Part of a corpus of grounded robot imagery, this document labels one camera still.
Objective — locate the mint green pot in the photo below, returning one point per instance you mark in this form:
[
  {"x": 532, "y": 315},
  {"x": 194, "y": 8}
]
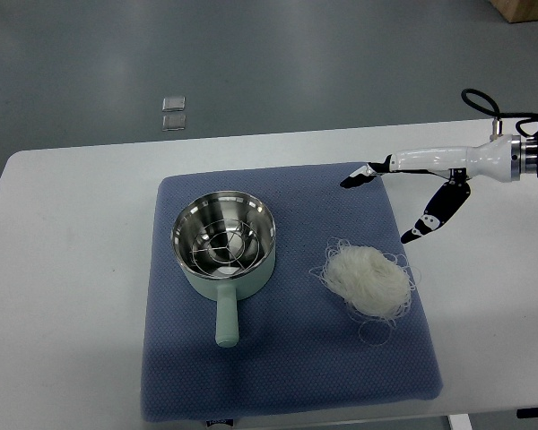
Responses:
[{"x": 226, "y": 292}]

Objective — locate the lower floor metal plate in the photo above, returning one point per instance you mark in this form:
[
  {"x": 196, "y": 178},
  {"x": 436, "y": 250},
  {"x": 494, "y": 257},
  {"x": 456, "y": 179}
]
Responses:
[{"x": 174, "y": 122}]

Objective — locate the floor metal plate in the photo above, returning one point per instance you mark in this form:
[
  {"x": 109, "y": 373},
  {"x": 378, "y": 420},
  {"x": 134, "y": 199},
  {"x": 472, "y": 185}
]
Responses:
[
  {"x": 173, "y": 103},
  {"x": 174, "y": 122}
]

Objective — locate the blue quilted mat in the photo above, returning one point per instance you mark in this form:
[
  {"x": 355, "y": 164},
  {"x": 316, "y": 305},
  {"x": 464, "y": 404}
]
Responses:
[{"x": 300, "y": 347}]

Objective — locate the wire steaming rack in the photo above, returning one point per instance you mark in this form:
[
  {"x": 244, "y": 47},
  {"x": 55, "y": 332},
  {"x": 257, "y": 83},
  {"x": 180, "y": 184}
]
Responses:
[{"x": 224, "y": 248}]

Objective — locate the upper floor metal plate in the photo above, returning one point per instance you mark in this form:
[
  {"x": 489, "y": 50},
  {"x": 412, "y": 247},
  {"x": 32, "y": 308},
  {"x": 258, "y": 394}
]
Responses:
[{"x": 173, "y": 103}]

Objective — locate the white table leg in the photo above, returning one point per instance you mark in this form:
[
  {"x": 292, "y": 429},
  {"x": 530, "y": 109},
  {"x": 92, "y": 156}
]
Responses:
[{"x": 459, "y": 422}]

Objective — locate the cardboard box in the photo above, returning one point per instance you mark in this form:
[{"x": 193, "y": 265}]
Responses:
[{"x": 517, "y": 11}]

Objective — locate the white vermicelli bundle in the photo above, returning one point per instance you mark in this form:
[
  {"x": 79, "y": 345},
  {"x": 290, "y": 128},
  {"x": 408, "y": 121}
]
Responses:
[{"x": 376, "y": 287}]

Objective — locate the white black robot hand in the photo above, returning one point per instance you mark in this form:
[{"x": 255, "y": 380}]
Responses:
[{"x": 500, "y": 159}]

